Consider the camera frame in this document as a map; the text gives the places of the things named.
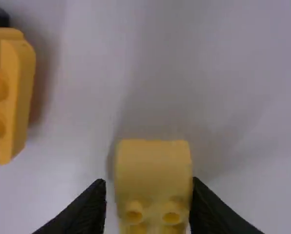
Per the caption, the yellow toy car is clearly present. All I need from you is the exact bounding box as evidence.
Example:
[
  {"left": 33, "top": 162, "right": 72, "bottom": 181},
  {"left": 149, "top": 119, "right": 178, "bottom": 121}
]
[{"left": 0, "top": 0, "right": 37, "bottom": 168}]

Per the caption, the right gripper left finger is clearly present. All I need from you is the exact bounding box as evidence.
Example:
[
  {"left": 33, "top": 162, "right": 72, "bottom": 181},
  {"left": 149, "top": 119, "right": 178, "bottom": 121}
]
[{"left": 35, "top": 178, "right": 108, "bottom": 234}]

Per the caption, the yellow toy brick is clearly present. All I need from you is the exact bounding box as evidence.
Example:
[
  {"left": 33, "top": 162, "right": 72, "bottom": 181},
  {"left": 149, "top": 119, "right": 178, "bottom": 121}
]
[{"left": 113, "top": 138, "right": 194, "bottom": 234}]

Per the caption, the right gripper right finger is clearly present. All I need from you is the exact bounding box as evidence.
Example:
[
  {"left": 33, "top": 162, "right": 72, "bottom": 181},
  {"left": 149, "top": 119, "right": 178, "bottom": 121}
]
[{"left": 190, "top": 176, "right": 266, "bottom": 234}]

